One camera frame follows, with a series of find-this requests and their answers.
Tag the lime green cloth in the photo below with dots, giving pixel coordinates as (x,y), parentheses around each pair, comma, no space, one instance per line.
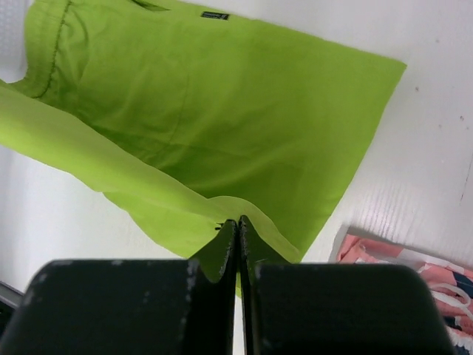
(186,117)

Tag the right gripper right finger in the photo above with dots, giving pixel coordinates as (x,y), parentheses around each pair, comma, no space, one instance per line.
(332,308)

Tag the pink shark print shorts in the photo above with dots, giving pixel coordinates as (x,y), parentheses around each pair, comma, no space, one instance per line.
(449,283)

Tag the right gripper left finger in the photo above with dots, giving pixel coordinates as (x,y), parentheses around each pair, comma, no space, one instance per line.
(181,306)

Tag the white plastic basket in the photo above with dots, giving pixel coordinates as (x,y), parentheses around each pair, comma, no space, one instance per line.
(12,39)

